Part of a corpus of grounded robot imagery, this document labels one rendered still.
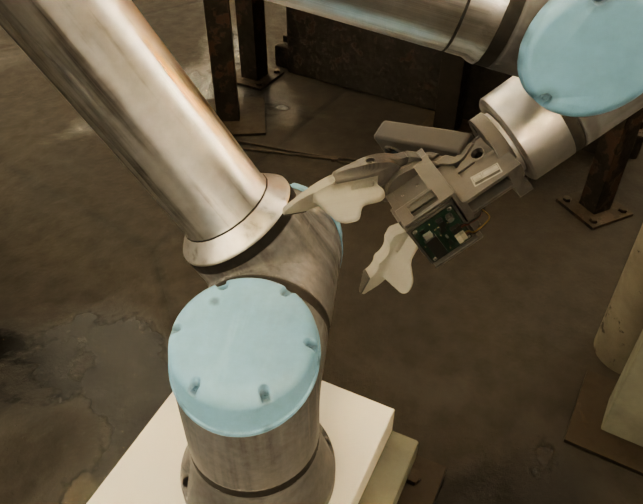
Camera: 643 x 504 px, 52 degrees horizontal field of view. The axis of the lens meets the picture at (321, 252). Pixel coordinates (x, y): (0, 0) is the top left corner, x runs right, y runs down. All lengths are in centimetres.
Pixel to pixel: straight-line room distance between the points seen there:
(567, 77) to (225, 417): 41
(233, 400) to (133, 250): 87
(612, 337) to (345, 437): 54
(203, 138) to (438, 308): 72
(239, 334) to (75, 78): 28
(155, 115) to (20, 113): 139
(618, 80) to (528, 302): 93
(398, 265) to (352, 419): 30
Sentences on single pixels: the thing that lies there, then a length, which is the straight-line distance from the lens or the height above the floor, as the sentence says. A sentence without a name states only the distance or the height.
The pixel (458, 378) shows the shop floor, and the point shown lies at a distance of 118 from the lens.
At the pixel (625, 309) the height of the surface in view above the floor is 14.
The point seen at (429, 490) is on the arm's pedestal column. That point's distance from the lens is 103.
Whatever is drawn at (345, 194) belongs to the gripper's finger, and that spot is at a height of 56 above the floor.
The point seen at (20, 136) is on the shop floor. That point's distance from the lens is 193.
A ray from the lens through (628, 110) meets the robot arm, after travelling 63.
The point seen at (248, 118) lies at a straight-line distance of 183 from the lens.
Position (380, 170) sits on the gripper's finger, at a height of 57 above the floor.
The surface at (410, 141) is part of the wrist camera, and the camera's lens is 65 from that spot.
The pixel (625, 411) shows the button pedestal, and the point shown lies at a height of 7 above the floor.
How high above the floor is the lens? 91
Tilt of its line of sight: 41 degrees down
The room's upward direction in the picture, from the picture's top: straight up
